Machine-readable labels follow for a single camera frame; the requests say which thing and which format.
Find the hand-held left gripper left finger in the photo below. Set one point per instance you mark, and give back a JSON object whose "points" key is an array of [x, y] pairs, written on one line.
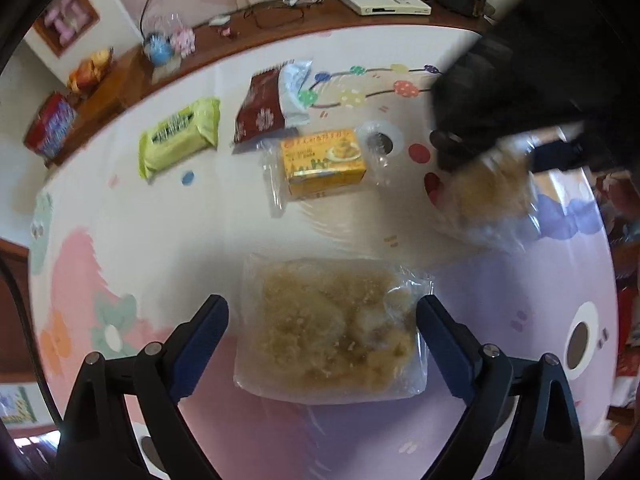
{"points": [[200, 347]]}

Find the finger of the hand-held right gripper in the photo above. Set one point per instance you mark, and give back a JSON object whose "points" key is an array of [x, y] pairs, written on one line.
{"points": [[452, 150], [555, 154]]}

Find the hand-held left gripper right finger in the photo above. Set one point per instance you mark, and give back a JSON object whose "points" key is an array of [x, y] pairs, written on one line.
{"points": [[442, 347]]}

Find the clear rice crisp packet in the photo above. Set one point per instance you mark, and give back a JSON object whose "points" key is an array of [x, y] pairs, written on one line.
{"points": [[325, 325], [495, 192]]}

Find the pastel printed tablecloth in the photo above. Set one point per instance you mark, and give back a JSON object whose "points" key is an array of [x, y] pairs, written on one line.
{"points": [[150, 240]]}

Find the yellow boxed snack packet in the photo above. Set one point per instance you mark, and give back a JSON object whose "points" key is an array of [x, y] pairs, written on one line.
{"points": [[325, 165]]}

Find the white set-top box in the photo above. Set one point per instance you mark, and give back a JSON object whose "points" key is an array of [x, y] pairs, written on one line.
{"points": [[385, 1]]}

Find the white silver snack packet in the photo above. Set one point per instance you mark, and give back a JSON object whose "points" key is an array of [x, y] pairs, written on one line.
{"points": [[294, 90]]}

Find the dark red snack packet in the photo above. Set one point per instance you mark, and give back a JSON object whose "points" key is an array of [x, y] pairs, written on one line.
{"points": [[260, 110]]}

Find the green snack packet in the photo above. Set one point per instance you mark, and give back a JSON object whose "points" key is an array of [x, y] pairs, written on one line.
{"points": [[175, 132]]}

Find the red purple box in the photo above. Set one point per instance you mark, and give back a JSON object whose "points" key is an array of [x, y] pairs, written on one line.
{"points": [[50, 125]]}

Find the wooden sideboard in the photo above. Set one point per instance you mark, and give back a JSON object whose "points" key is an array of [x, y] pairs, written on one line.
{"points": [[125, 75]]}

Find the pink toy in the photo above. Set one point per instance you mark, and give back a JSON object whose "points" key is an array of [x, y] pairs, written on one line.
{"points": [[182, 42]]}

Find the orange toy figure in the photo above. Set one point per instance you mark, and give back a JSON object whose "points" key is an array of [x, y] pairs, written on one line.
{"points": [[90, 70]]}

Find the blue toy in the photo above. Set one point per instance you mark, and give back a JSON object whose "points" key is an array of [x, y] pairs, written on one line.
{"points": [[157, 50]]}

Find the wooden picture frame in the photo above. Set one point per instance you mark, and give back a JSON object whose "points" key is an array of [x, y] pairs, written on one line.
{"points": [[65, 20]]}

